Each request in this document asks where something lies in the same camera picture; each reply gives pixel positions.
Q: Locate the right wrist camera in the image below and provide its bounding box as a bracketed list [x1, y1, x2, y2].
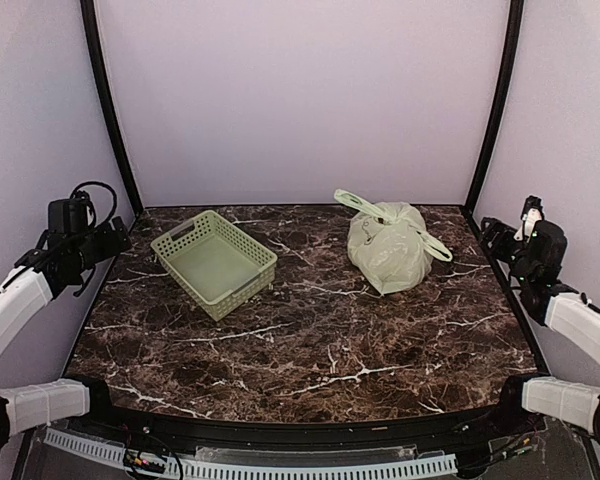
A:
[514, 195, 545, 242]

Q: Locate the black frame post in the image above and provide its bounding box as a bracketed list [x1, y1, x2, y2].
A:
[79, 0, 144, 218]
[464, 0, 525, 215]

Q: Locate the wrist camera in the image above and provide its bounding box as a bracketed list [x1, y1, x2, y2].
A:
[48, 180, 118, 236]
[514, 195, 545, 242]

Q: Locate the right black frame post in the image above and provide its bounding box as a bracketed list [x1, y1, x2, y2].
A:
[464, 0, 525, 215]

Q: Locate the light green plastic bag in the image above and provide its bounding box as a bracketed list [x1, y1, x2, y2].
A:
[334, 189, 453, 296]

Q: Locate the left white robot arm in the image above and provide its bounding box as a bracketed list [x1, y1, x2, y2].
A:
[0, 216, 131, 452]

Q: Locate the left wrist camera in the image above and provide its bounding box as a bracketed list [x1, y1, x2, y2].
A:
[48, 180, 118, 236]

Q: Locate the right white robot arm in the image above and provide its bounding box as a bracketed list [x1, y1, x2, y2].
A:
[481, 213, 600, 445]

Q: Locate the left black frame post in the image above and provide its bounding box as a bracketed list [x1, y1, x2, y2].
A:
[79, 0, 144, 218]

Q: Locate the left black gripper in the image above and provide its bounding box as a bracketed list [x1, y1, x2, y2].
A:
[71, 215, 132, 271]

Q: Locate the white slotted cable duct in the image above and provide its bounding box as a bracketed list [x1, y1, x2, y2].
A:
[44, 428, 458, 480]

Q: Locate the black front table rail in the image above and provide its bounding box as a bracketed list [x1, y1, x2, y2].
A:
[68, 406, 546, 454]

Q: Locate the light green perforated basket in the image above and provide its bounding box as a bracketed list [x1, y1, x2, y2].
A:
[151, 210, 278, 322]

